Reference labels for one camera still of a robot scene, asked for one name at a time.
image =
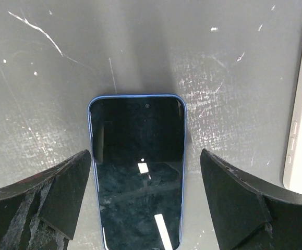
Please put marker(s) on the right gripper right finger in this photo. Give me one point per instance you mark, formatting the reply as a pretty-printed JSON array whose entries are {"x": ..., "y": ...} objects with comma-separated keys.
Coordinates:
[{"x": 248, "y": 212}]

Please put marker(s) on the dark blue phone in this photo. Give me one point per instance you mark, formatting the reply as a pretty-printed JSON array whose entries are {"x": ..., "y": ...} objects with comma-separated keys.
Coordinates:
[{"x": 138, "y": 152}]

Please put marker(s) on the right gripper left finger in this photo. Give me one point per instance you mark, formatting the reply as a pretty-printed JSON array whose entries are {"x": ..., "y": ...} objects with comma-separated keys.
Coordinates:
[{"x": 42, "y": 211}]

